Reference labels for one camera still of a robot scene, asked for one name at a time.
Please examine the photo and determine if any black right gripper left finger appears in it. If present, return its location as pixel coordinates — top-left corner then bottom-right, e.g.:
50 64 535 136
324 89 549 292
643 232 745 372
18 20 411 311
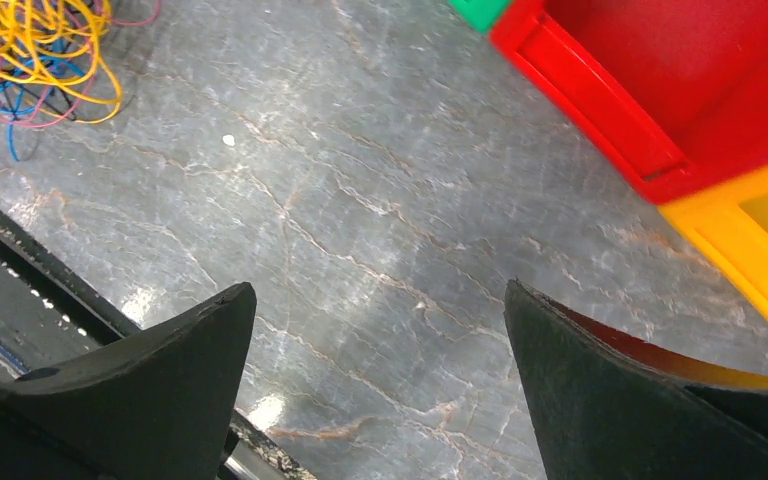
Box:
0 282 257 479

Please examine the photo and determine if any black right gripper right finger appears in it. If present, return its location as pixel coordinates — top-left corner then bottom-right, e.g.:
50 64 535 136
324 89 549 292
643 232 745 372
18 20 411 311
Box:
504 280 768 479

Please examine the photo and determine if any yellow cable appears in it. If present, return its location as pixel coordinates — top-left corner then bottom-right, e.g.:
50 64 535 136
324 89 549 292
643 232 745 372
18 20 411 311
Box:
0 0 124 126

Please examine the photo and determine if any pink cable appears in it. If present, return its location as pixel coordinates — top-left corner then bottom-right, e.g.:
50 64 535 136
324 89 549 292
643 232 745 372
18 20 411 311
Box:
0 0 162 130

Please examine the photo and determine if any yellow plastic bin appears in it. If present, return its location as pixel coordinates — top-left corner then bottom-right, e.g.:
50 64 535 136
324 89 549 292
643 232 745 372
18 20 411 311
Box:
658 165 768 321

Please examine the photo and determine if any red plastic bin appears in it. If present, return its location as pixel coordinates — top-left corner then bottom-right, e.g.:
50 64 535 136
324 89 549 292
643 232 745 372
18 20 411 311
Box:
490 1 768 204

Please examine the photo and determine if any green plastic bin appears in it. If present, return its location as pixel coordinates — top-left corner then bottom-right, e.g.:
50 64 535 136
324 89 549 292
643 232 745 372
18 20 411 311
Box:
448 0 511 34

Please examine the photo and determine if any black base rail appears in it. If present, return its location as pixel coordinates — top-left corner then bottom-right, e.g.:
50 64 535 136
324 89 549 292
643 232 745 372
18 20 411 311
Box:
0 211 309 479

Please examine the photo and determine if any black cable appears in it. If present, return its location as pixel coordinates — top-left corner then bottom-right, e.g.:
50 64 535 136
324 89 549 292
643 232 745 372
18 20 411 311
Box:
0 59 87 124

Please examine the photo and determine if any blue cable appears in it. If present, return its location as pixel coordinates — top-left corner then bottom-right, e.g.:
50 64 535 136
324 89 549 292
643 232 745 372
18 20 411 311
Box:
0 13 87 162

